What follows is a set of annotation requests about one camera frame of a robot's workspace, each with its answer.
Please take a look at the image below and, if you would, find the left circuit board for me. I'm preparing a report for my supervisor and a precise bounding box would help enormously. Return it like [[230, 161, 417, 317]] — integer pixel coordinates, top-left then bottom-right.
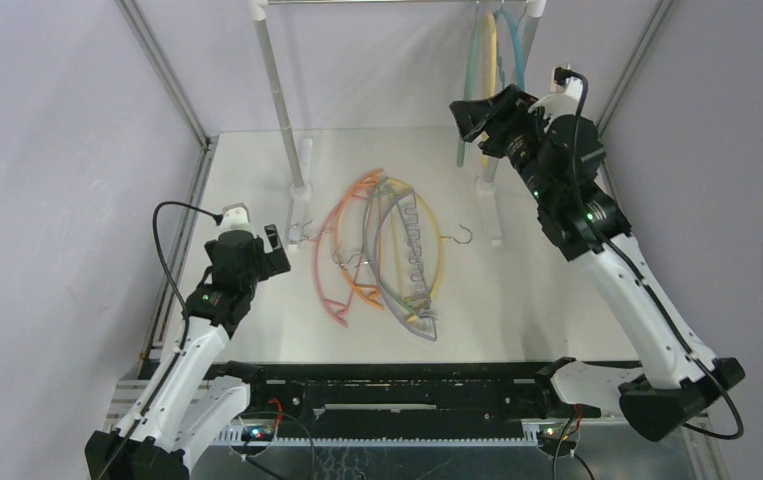
[[240, 425, 277, 444]]

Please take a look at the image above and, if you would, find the right circuit board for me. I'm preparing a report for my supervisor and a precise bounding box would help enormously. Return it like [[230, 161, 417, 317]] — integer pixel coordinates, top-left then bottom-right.
[[537, 427, 573, 447]]

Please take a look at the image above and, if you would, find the orange plain hanger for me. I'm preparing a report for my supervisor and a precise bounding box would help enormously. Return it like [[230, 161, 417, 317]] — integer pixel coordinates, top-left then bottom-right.
[[329, 169, 384, 312]]

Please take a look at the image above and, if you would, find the pink plain hanger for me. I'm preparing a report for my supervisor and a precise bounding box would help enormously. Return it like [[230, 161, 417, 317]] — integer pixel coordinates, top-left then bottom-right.
[[287, 176, 361, 328]]

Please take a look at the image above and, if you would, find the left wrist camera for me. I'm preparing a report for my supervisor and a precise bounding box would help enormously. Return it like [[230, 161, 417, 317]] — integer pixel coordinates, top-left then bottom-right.
[[219, 203, 254, 233]]

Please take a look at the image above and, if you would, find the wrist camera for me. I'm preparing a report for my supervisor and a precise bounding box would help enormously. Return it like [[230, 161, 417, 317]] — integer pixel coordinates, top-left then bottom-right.
[[219, 203, 254, 233], [528, 64, 584, 119]]

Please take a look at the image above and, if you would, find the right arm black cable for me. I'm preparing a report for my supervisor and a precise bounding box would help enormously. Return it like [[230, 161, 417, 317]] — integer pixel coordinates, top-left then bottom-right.
[[553, 64, 747, 480]]

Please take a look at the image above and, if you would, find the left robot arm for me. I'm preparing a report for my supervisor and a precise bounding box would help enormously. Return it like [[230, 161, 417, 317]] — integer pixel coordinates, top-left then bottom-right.
[[85, 223, 291, 479]]

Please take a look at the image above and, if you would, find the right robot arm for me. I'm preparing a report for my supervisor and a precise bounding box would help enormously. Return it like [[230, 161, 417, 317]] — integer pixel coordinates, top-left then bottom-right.
[[450, 85, 745, 442]]

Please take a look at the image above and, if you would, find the white clothes rack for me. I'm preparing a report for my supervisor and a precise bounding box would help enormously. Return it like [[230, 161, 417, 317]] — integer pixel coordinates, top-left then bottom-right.
[[248, 0, 546, 243]]

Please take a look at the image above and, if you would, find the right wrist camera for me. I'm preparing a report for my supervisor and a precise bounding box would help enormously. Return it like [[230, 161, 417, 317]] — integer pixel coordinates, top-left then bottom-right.
[[528, 64, 584, 119]]

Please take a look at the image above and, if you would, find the circuit board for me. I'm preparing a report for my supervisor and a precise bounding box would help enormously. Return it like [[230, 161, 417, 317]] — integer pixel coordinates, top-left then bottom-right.
[[537, 427, 573, 447], [240, 425, 277, 444]]

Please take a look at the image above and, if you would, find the blue wavy hanger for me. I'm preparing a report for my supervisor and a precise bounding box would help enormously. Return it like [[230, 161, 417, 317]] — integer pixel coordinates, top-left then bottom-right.
[[494, 7, 526, 89]]

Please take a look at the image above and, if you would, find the green wavy hanger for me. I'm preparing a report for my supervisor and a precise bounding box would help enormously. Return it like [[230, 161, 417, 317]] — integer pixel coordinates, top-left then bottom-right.
[[455, 6, 488, 168]]

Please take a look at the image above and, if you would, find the grey-green plain hanger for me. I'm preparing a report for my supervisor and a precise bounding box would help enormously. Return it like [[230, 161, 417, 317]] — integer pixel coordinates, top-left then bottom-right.
[[361, 177, 435, 323]]

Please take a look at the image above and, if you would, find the aluminium frame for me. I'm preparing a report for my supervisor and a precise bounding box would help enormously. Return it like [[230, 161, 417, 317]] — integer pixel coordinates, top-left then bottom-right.
[[109, 0, 733, 480]]

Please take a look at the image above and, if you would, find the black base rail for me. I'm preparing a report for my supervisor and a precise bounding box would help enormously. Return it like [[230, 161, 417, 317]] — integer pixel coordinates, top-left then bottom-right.
[[204, 361, 623, 443]]

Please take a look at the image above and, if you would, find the purple wavy hanger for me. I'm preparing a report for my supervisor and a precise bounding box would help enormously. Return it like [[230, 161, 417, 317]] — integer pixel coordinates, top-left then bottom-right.
[[374, 188, 439, 343]]

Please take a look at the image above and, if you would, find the yellow wavy hanger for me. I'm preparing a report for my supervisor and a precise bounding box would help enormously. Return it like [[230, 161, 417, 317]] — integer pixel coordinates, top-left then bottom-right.
[[480, 9, 500, 168]]

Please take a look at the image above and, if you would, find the yellow plain hanger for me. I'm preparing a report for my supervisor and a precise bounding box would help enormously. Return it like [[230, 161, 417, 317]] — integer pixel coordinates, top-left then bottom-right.
[[367, 177, 474, 338]]

